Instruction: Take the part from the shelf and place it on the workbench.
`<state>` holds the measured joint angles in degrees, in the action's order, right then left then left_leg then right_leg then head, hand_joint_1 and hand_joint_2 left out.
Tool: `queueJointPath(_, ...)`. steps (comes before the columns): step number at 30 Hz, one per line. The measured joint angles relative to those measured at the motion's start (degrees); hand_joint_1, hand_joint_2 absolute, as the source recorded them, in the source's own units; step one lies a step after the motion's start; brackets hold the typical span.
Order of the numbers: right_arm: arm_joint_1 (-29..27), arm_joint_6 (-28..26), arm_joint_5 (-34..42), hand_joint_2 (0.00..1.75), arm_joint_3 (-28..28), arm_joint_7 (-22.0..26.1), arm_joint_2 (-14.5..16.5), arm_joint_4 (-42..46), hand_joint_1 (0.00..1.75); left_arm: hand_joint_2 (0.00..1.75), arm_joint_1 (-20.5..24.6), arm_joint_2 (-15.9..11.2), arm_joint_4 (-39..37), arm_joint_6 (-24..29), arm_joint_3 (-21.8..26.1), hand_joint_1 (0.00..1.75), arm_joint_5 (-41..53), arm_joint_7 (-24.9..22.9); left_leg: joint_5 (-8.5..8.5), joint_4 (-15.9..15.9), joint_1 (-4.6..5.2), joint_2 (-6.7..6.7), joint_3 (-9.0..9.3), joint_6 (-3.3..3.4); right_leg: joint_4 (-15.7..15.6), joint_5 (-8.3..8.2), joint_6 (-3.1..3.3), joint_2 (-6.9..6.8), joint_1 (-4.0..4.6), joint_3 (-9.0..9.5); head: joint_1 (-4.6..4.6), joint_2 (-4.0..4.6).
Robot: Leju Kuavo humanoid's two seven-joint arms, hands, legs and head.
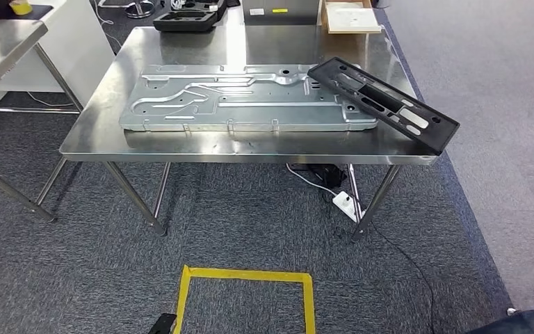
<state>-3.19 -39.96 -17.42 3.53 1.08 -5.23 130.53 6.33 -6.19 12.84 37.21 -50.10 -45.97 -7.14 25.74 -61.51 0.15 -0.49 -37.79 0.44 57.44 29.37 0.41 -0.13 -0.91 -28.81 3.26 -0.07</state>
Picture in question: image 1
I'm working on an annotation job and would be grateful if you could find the stainless steel workbench table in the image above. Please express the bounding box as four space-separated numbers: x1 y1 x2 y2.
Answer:
58 4 438 243

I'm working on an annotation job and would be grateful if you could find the brown cardboard box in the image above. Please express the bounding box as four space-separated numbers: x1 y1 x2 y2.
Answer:
320 0 383 35

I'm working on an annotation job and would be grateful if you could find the stamped grey metal panel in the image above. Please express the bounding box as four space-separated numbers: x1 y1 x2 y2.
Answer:
118 63 380 134

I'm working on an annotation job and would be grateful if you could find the long black plastic part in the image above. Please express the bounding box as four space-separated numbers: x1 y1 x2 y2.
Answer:
307 56 460 157

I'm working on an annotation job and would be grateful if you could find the white power strip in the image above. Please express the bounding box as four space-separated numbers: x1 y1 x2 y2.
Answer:
332 191 366 222

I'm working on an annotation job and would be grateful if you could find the thin black power cord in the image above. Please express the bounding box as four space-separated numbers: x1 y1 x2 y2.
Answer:
370 221 436 334

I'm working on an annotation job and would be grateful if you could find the white flat board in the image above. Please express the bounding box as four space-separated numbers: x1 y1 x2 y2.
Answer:
327 6 381 32

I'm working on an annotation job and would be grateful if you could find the thin white cable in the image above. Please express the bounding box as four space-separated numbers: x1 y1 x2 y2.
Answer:
26 0 123 108

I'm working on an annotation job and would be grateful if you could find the white cabinet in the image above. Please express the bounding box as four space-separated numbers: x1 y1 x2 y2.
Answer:
0 0 117 131

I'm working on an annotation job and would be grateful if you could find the person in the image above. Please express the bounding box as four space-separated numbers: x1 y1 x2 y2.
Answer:
464 297 534 334

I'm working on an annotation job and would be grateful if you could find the grey laptop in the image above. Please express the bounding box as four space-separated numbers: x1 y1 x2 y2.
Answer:
241 0 322 26

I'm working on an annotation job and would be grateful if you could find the black foam-lined case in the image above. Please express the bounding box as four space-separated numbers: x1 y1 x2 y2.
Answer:
152 0 227 33

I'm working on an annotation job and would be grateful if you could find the black power adapter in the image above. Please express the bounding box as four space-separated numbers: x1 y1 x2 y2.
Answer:
290 164 347 189

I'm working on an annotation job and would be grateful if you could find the black desk mat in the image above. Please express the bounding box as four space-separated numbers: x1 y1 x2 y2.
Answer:
0 4 55 20

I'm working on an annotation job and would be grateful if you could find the white power strip cable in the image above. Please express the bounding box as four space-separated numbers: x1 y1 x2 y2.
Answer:
286 164 339 197

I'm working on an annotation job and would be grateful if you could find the chrome stool base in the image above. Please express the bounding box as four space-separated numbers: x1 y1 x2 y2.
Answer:
96 0 156 19

